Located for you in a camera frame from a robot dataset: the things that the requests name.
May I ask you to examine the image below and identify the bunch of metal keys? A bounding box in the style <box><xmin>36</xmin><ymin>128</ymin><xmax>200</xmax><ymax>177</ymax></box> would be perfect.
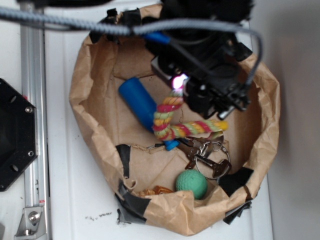
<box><xmin>177</xmin><ymin>133</ymin><xmax>232</xmax><ymax>180</ymax></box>

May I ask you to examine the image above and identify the brown paper bag bin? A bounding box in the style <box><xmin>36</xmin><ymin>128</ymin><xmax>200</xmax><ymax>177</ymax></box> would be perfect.
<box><xmin>68</xmin><ymin>3</ymin><xmax>281</xmax><ymax>237</ymax></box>

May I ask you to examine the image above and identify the blue plastic bottle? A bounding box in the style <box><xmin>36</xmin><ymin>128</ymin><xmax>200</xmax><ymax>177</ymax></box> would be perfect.
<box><xmin>118</xmin><ymin>77</ymin><xmax>180</xmax><ymax>152</ymax></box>

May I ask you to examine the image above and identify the green golf ball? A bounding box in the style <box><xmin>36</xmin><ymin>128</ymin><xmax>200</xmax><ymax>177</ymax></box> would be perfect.
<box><xmin>175</xmin><ymin>169</ymin><xmax>208</xmax><ymax>200</ymax></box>

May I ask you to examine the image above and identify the metal corner bracket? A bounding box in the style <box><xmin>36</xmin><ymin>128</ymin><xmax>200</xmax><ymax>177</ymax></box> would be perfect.
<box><xmin>14</xmin><ymin>206</ymin><xmax>48</xmax><ymax>240</ymax></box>

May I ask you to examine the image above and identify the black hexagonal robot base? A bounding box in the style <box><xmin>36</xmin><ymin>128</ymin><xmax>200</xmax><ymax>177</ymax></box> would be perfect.
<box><xmin>0</xmin><ymin>79</ymin><xmax>37</xmax><ymax>192</ymax></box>

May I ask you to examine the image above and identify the grey braided cable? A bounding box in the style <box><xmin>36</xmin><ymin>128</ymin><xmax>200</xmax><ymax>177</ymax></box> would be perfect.
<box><xmin>0</xmin><ymin>6</ymin><xmax>264</xmax><ymax>87</ymax></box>

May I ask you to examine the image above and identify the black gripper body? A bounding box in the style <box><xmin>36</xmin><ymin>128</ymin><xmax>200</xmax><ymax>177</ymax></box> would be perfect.
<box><xmin>150</xmin><ymin>29</ymin><xmax>252</xmax><ymax>120</ymax></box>

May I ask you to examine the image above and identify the orange brown crumpled object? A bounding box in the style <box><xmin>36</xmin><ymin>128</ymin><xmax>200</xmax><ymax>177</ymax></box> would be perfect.
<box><xmin>138</xmin><ymin>185</ymin><xmax>174</xmax><ymax>198</ymax></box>

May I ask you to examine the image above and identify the aluminium extrusion rail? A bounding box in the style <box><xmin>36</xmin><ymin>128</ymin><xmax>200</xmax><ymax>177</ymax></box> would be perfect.
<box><xmin>19</xmin><ymin>2</ymin><xmax>51</xmax><ymax>240</ymax></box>

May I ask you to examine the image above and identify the multicolored twisted rope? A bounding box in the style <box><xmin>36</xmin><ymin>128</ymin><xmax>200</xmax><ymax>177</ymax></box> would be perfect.
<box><xmin>152</xmin><ymin>89</ymin><xmax>229</xmax><ymax>142</ymax></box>

